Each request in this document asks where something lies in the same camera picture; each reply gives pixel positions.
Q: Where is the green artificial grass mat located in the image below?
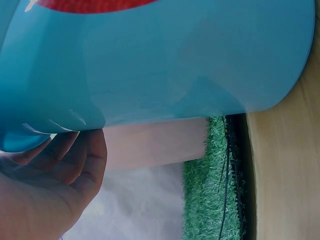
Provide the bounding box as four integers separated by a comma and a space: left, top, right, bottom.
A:
181, 115, 251, 240

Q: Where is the blue glossy container red label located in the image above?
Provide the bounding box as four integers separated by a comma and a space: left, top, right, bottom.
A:
0, 0, 316, 152

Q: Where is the person's left hand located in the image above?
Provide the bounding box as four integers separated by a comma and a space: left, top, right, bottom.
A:
0, 129, 108, 240

